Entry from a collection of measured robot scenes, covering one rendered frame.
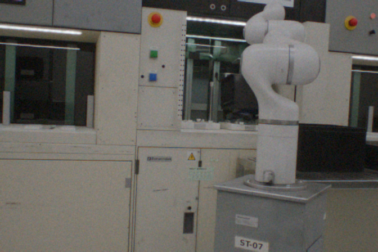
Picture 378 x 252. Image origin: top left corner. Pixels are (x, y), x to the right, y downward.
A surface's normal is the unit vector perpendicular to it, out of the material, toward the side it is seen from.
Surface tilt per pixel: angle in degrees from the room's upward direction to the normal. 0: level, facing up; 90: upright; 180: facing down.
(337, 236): 90
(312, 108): 90
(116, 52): 90
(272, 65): 102
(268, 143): 90
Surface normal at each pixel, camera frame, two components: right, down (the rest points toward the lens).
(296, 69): -0.12, 0.33
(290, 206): -0.50, 0.02
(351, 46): 0.26, 0.07
